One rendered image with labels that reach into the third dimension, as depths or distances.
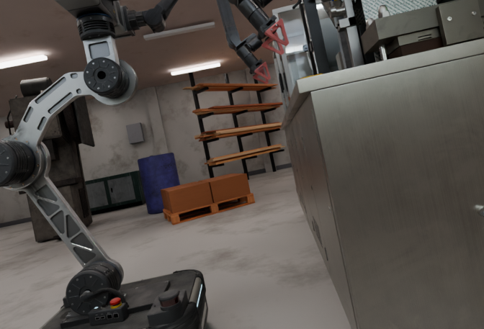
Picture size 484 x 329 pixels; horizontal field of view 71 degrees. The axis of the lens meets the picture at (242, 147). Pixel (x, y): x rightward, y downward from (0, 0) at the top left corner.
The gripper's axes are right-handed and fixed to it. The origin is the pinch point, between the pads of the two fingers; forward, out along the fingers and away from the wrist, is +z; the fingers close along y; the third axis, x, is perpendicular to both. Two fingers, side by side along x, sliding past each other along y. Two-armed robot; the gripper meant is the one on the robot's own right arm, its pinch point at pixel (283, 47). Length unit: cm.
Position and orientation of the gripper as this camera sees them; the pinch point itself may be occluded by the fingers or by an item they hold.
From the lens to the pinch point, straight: 117.5
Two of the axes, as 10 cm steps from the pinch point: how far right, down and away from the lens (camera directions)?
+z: 6.6, 7.5, 0.1
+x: -7.5, 6.6, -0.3
